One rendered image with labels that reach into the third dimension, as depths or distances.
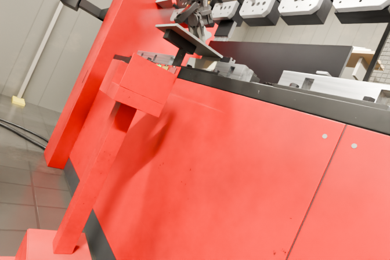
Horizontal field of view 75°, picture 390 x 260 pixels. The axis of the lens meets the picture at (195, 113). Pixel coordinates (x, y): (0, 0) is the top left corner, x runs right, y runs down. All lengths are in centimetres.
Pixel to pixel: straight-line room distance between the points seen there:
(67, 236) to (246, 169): 63
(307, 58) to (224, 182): 101
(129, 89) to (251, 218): 48
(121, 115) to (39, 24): 298
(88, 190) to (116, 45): 119
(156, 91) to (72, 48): 304
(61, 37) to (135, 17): 196
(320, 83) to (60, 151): 164
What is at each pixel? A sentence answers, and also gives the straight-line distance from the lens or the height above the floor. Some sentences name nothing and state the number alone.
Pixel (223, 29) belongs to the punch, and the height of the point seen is 113.
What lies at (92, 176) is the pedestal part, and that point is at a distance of 92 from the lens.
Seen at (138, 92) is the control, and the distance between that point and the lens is 79.
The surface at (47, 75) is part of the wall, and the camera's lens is 379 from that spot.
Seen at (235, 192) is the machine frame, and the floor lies 57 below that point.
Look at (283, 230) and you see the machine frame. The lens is 63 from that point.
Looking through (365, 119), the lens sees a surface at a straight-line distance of 60.
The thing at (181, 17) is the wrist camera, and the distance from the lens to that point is 110.
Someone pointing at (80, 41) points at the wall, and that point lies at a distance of 382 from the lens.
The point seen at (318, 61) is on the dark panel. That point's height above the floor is 124.
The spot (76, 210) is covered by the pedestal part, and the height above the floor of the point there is 27.
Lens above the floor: 72
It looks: level
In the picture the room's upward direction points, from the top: 24 degrees clockwise
